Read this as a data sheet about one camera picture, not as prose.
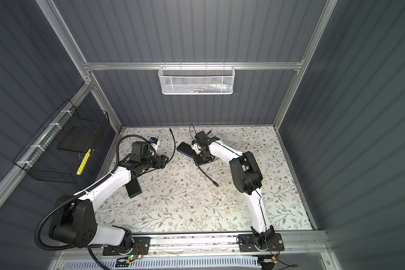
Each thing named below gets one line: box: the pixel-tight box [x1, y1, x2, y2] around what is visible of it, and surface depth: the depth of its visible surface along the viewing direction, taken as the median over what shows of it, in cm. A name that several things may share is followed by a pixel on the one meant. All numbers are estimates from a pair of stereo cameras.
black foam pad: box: [57, 122, 99, 153], surface depth 77 cm
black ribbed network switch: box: [176, 141, 198, 159], surface depth 108 cm
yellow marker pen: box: [75, 148, 92, 176], surface depth 71 cm
